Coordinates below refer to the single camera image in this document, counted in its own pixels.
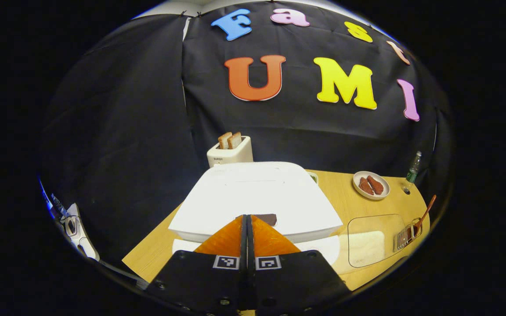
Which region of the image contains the clear bottle with green label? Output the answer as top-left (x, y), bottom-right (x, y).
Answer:
top-left (406, 151), bottom-right (422, 184)

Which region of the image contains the clear plastic box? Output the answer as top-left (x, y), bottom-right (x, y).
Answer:
top-left (347, 214), bottom-right (407, 268)

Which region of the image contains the white plate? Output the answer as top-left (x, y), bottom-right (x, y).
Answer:
top-left (352, 171), bottom-right (390, 201)

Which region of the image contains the white rice cooker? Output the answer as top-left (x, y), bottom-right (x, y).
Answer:
top-left (168, 161), bottom-right (343, 266)

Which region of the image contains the white device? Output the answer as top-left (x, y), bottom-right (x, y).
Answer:
top-left (58, 203), bottom-right (100, 262)

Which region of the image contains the wooden spoon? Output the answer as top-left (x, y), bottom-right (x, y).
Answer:
top-left (412, 194), bottom-right (437, 235)

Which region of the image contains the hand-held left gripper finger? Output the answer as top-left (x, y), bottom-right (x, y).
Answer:
top-left (145, 214), bottom-right (248, 316)
top-left (248, 214), bottom-right (352, 316)

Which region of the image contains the white toaster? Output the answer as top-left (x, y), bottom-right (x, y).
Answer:
top-left (206, 135), bottom-right (254, 168)

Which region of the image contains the lit display screen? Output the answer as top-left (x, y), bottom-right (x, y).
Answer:
top-left (38, 178), bottom-right (56, 220)

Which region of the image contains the black backdrop cloth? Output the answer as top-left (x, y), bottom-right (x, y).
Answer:
top-left (38, 0), bottom-right (453, 268)

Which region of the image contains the wire chopstick holder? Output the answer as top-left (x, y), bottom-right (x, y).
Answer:
top-left (396, 217), bottom-right (423, 251)

